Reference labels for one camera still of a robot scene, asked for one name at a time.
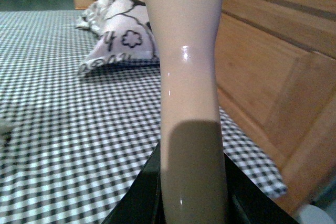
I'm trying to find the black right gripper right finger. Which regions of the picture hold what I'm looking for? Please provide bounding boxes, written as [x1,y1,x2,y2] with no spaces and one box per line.
[224,155,297,224]

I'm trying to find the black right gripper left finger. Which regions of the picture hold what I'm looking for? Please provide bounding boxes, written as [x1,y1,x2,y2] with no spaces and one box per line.
[103,144,164,223]

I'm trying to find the beige hand brush black bristles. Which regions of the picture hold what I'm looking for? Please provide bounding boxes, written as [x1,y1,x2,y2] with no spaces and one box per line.
[145,0,228,223]

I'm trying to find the black white checkered bedsheet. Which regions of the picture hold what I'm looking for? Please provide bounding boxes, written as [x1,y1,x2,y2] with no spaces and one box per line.
[0,10,288,224]

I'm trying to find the wooden headboard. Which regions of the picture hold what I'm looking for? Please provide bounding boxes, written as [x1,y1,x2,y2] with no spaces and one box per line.
[214,0,335,215]

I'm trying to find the white patterned pillow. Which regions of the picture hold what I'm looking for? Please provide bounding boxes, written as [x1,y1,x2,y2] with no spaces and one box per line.
[76,0,160,76]

